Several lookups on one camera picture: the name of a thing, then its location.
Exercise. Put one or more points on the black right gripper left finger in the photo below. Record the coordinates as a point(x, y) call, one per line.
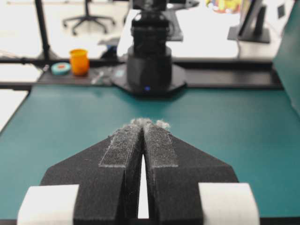
point(97, 186)

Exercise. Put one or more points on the orange plastic cup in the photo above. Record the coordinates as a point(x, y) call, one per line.
point(79, 61)

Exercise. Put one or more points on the black monitor stand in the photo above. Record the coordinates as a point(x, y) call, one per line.
point(250, 28)

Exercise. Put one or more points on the teal tape roll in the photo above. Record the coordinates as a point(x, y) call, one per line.
point(61, 68)

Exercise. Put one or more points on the black frame pole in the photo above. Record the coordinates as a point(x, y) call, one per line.
point(47, 56)

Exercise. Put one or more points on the black office chair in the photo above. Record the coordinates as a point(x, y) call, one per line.
point(87, 17)

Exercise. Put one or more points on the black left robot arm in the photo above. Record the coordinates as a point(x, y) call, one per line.
point(149, 69)

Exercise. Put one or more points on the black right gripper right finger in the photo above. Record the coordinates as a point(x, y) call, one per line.
point(190, 187)

